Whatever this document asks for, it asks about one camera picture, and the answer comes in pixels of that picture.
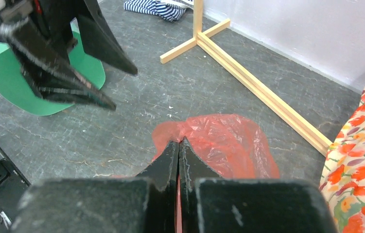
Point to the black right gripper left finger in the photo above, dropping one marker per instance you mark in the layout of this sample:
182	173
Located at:
162	202

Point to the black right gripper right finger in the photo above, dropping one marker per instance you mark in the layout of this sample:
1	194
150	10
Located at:
191	168

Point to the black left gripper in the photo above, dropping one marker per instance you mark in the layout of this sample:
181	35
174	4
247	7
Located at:
40	36

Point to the red plastic trash bag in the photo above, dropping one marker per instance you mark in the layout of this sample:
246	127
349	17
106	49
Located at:
240	201

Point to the green plastic trash bin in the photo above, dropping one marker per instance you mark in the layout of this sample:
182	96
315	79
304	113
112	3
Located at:
14	88

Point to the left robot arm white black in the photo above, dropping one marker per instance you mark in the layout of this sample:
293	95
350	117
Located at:
39	34

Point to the blue white striped cloth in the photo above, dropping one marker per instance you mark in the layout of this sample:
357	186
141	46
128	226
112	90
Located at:
168	10

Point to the floral orange cloth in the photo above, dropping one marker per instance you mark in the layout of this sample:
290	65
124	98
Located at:
342	181

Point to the wooden rack frame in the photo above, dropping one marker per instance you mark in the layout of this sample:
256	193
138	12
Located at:
202	39

